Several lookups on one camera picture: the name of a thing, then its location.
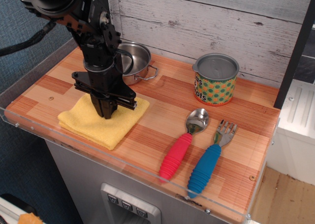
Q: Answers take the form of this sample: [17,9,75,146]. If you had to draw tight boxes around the clear acrylic table guard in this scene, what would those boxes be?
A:
[0,40,280,224]

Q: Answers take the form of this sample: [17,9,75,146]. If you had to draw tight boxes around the red handled spoon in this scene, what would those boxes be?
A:
[159,108,209,181]

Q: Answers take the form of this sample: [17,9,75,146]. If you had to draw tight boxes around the green dotted tin can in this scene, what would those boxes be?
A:
[192,53,239,106]

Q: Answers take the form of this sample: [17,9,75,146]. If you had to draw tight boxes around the white cabinet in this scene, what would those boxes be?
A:
[266,80,315,185]

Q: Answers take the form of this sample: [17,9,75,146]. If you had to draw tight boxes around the blue handled fork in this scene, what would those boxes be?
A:
[188,120,237,198]

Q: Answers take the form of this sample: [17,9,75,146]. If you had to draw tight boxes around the silver toy dispenser panel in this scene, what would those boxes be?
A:
[100,183,162,224]

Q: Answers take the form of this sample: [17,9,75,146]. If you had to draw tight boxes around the yellow cloth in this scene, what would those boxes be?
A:
[58,94,150,150]

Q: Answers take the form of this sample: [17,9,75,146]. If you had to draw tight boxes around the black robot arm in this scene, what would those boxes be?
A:
[21,0,137,119]

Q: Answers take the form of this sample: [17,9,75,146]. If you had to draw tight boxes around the black braided cable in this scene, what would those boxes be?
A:
[0,21,57,57]

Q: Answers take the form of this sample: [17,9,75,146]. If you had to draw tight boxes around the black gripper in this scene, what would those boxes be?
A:
[72,67,137,119]

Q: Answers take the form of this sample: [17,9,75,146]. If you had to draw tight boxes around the small steel pot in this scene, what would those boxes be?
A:
[119,41,158,86]

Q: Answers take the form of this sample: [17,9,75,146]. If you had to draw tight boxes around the orange object at corner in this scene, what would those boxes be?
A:
[18,213,43,224]

